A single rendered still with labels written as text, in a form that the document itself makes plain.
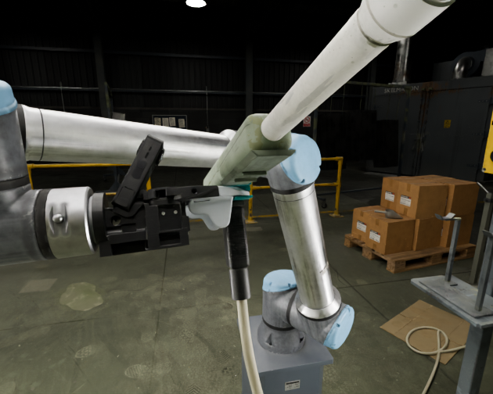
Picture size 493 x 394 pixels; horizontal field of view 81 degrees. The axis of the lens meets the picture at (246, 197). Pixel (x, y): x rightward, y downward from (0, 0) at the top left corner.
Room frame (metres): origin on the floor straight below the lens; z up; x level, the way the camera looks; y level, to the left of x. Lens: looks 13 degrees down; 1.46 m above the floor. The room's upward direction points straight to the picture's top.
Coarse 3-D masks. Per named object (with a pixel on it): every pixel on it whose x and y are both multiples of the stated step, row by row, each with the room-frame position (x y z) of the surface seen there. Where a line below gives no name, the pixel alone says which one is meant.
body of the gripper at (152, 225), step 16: (144, 192) 0.38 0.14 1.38; (96, 208) 0.35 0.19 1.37; (112, 208) 0.37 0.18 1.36; (144, 208) 0.38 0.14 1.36; (160, 208) 0.37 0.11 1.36; (176, 208) 0.38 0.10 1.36; (96, 224) 0.34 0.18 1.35; (112, 224) 0.36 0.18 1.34; (128, 224) 0.37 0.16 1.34; (144, 224) 0.37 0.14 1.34; (160, 224) 0.37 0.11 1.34; (176, 224) 0.37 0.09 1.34; (96, 240) 0.34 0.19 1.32; (112, 240) 0.35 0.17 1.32; (128, 240) 0.36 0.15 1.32; (144, 240) 0.38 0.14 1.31; (160, 240) 0.36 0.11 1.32; (176, 240) 0.37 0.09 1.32
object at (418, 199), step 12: (408, 192) 3.10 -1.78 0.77; (420, 192) 2.98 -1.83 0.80; (432, 192) 3.02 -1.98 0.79; (444, 192) 3.06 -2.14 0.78; (408, 204) 3.08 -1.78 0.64; (420, 204) 2.99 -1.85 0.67; (432, 204) 3.03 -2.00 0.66; (444, 204) 3.07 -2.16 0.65; (408, 216) 3.06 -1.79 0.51; (420, 216) 2.99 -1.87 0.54; (432, 216) 3.03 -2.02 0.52
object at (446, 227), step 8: (464, 216) 3.12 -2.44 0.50; (472, 216) 3.17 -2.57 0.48; (448, 224) 3.06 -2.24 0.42; (464, 224) 3.13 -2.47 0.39; (472, 224) 3.17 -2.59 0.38; (448, 232) 3.06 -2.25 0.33; (464, 232) 3.14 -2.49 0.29; (440, 240) 3.12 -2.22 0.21; (448, 240) 3.06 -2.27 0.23; (464, 240) 3.15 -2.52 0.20
